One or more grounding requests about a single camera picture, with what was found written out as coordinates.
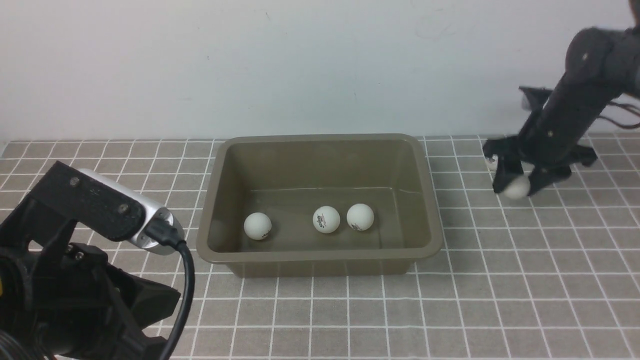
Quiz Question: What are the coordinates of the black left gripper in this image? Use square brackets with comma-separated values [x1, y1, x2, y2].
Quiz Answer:
[0, 200, 182, 360]

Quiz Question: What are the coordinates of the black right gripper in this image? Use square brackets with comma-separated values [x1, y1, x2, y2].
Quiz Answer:
[482, 86, 599, 197]

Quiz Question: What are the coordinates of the white ping-pong ball with mark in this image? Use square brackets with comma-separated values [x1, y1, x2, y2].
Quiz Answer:
[243, 212, 272, 241]

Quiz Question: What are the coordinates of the olive plastic bin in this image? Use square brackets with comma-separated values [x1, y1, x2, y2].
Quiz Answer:
[195, 133, 444, 278]

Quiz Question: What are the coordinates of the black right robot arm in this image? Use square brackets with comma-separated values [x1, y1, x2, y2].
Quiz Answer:
[482, 26, 640, 199]

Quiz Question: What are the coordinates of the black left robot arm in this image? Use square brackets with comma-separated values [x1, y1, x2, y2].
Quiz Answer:
[1, 200, 180, 360]

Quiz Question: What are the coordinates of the grey checkered tablecloth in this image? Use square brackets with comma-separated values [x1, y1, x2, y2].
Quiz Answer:
[0, 133, 640, 360]

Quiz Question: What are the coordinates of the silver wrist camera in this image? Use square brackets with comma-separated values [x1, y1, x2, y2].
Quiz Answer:
[25, 160, 176, 256]

